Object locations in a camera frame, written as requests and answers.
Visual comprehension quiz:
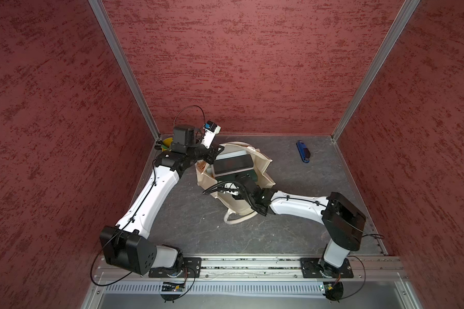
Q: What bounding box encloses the green pencil case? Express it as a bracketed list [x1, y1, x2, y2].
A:
[215, 170, 258, 184]

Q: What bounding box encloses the yellow cup with pens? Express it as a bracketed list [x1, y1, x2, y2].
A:
[155, 137, 173, 151]

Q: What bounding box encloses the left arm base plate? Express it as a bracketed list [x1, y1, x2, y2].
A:
[148, 257, 202, 279]

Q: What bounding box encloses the aluminium front rail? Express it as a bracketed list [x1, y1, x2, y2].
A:
[96, 254, 407, 281]

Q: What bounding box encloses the cream floral canvas tote bag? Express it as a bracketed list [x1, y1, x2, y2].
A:
[195, 142, 275, 225]

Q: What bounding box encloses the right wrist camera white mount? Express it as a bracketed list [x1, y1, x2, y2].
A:
[223, 183, 240, 196]

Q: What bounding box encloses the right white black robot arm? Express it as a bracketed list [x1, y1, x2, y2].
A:
[224, 176, 366, 278]

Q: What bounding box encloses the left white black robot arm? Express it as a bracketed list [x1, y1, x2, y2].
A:
[100, 121, 224, 276]

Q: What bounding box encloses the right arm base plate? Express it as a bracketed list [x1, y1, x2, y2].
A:
[300, 257, 354, 279]

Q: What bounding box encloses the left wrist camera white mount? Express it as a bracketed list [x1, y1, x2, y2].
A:
[201, 121, 221, 149]

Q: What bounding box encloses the blue stapler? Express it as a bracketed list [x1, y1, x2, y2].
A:
[296, 140, 311, 163]

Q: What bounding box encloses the dark grey pencil case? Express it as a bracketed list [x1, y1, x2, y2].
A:
[212, 154, 254, 176]

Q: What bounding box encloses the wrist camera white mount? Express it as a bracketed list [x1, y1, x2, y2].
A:
[201, 121, 221, 149]
[223, 183, 240, 196]

